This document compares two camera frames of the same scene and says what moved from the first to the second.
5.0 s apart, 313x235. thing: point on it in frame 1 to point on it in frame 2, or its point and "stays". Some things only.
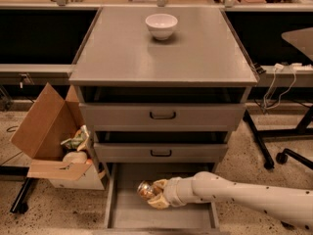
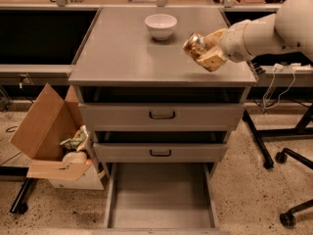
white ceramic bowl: [161, 25] stays
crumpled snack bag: [78, 140] stays
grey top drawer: [162, 117] stays
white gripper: [172, 190] to [234, 41]
